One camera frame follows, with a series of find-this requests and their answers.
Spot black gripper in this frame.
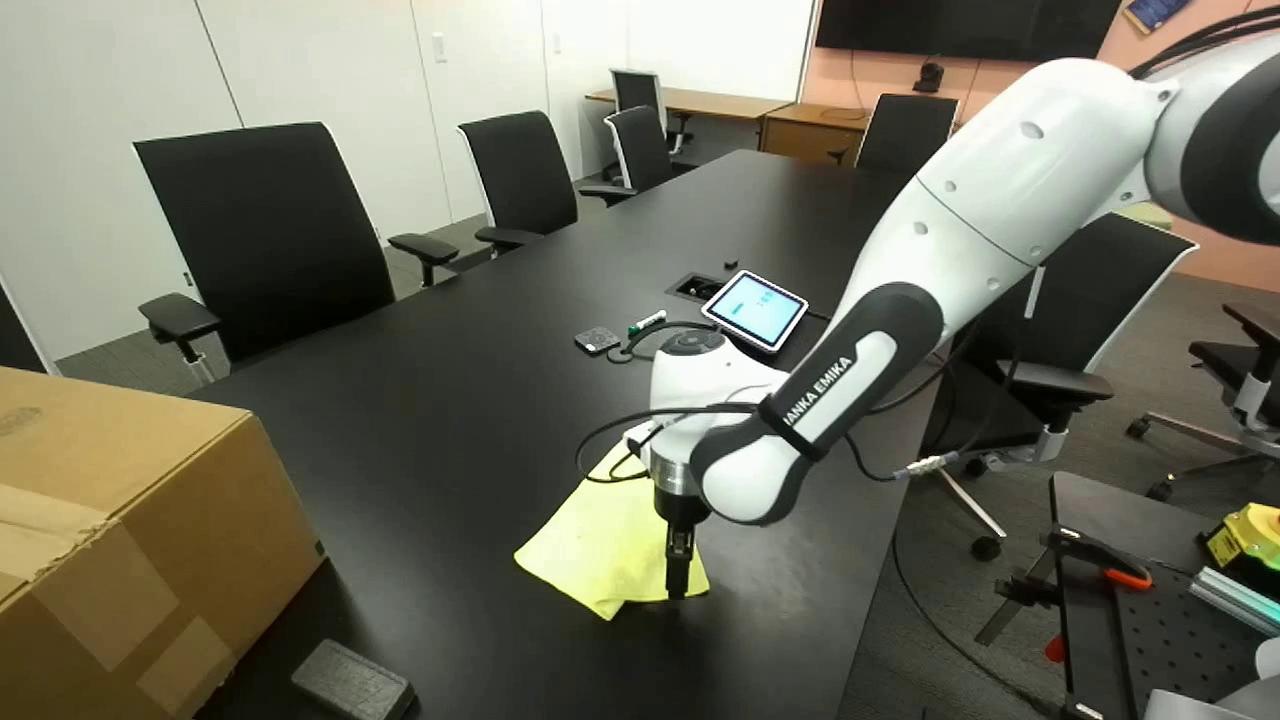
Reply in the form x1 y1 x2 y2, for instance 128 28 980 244
652 483 711 604

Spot yellow towel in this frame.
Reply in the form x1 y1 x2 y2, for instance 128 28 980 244
508 444 715 622

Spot black smartphone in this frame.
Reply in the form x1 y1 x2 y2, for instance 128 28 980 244
572 325 627 360

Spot white rimmed tablet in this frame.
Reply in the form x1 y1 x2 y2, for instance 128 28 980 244
698 264 817 360

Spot wooden sideboard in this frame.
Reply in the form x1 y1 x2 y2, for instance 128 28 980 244
755 96 1001 172

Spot wooden desk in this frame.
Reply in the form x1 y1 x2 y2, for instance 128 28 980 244
580 83 793 158

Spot black perforated breadboard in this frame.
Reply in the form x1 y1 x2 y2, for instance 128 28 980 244
1045 469 1280 720

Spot large black office chair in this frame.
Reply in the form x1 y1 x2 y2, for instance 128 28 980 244
131 120 466 385

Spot light teal bar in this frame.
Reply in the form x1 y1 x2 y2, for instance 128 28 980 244
1187 562 1280 641

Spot large cardboard box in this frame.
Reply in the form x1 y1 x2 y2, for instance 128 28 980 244
0 362 328 720

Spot yellow object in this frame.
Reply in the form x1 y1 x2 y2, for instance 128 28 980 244
1203 500 1280 577

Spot thin black table cable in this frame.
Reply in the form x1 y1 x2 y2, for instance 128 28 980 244
613 315 731 368

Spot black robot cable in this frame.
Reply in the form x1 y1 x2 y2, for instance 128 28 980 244
572 395 1073 720

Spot orange handled pliers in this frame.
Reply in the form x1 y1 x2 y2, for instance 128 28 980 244
1040 523 1162 600

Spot black chair with white frame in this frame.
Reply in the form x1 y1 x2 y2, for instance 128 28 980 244
917 212 1201 562

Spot black wall television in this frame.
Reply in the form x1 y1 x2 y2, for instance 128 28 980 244
814 0 1128 65

